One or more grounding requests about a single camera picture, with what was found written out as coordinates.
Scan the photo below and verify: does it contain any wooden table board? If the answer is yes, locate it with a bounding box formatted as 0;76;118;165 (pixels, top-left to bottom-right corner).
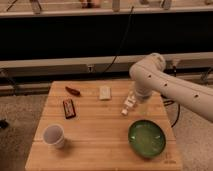
25;80;182;171

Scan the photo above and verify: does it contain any white plastic bottle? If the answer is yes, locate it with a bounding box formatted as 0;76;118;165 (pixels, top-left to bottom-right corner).
121;95;136;116

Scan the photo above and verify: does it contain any white soap bar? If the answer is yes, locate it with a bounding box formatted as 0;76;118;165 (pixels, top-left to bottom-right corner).
99;86;111;100

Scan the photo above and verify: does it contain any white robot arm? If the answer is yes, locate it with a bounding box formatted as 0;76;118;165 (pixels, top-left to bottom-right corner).
129;53;213;123

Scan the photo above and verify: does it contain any black hanging cable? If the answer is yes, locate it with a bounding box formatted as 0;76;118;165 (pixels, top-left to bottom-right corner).
101;5;135;74

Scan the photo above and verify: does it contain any white paper cup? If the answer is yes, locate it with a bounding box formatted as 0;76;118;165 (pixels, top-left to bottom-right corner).
42;124;65;149

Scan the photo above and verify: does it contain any small brown red object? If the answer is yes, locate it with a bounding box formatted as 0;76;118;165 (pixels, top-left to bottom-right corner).
65;86;81;96

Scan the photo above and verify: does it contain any green bowl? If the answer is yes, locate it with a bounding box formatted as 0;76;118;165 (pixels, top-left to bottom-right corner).
128;120;166;159

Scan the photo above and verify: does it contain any dark candy bar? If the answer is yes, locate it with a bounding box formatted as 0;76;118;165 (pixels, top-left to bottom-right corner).
63;99;76;119

